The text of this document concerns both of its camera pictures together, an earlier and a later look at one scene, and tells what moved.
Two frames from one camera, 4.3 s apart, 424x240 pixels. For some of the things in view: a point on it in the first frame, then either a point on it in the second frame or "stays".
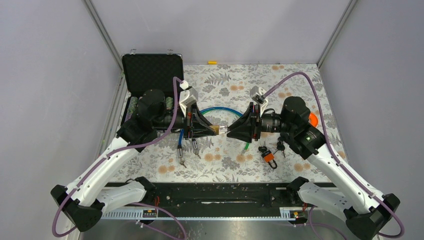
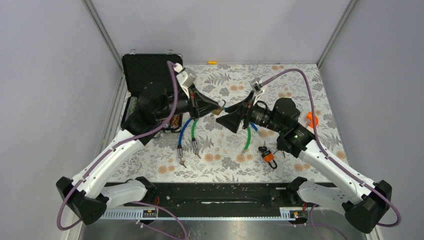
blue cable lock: [180, 150] stays
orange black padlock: [268, 157] stays
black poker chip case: [143, 72] stays
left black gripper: [193, 112] to [199, 103]
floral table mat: [223, 94] stays
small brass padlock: [216, 128] to [218, 111]
